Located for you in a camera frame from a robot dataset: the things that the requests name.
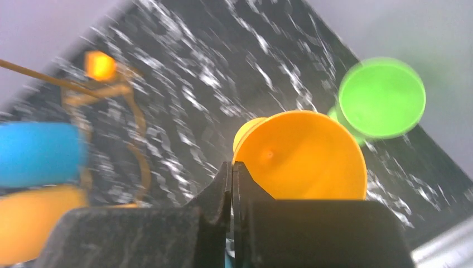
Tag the green plastic goblet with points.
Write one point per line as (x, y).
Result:
(379, 99)

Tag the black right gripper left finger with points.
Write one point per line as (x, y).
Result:
(189, 236)

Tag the gold wire glass rack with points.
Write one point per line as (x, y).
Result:
(77, 96)

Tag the blue plastic goblet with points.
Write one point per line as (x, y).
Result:
(41, 153)

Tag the yellow plastic wine glass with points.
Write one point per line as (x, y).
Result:
(27, 219)

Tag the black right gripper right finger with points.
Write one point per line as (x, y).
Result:
(312, 233)

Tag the small orange cup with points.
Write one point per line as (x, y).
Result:
(99, 66)

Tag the orange plastic goblet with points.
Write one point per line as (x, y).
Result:
(302, 155)

